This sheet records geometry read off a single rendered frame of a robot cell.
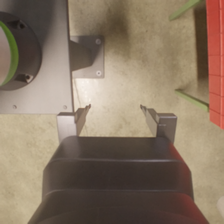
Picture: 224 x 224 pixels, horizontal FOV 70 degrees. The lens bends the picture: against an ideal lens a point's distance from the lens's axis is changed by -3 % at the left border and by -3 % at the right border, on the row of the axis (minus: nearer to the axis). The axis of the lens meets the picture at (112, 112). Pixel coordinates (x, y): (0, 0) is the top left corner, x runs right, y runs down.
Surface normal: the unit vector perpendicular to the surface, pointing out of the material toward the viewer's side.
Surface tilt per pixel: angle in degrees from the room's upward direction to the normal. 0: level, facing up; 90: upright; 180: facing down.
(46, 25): 0
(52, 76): 0
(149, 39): 0
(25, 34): 66
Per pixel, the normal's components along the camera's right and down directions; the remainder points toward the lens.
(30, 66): 0.84, 0.46
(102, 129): -0.01, 0.30
